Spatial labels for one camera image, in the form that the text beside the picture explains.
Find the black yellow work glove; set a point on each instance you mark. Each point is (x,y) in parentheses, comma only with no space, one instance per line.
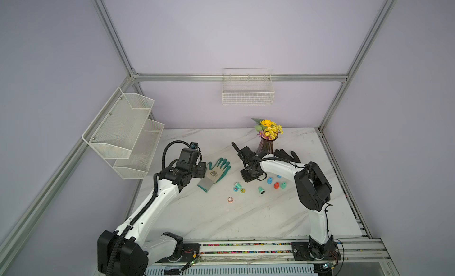
(291,156)

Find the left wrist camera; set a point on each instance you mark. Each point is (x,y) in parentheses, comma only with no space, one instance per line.
(194,146)

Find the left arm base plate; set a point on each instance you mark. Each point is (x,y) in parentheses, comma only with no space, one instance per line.
(188,252)

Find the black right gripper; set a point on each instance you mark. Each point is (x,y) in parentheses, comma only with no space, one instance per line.
(247,179)

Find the aluminium front rail frame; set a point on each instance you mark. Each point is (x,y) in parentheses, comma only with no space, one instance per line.
(362,256)

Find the white two-tier mesh shelf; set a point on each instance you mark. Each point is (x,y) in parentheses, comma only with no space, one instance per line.
(124,134)

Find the green grey work glove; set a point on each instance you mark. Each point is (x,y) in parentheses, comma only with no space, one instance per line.
(214,173)

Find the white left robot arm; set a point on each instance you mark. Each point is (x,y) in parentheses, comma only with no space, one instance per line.
(122,252)

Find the yellow artificial flower bouquet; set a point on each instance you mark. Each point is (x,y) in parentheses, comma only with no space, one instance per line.
(267,129)

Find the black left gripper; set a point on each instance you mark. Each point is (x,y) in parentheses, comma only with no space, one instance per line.
(201,167)

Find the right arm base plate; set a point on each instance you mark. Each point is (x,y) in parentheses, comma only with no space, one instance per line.
(313,251)

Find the dark glass flower vase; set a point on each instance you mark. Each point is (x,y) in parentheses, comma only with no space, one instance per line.
(266,146)

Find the white wire wall basket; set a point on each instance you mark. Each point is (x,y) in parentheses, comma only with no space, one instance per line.
(247,87)

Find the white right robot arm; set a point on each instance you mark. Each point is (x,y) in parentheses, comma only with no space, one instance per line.
(313,189)

